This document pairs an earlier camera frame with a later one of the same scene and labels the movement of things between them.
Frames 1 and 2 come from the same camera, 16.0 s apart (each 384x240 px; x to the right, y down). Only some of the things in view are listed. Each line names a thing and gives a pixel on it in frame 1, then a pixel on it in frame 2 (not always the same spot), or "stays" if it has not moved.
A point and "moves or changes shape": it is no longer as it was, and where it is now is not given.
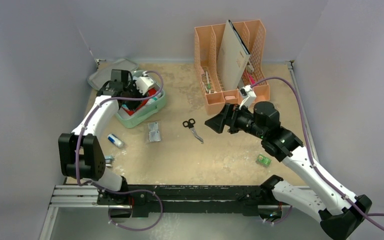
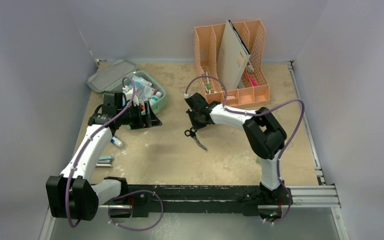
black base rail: [194, 200] stays
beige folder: [233, 56] stays
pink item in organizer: [252, 79] stays
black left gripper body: [133, 92] -> [134, 119]
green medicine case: [143, 83] stays
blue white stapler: [108, 160] stays
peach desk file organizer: [254, 87] stays
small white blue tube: [116, 140] stays
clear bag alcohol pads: [154, 132] -> [147, 93]
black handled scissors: [189, 124] moves or changes shape
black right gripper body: [229, 118] -> [195, 120]
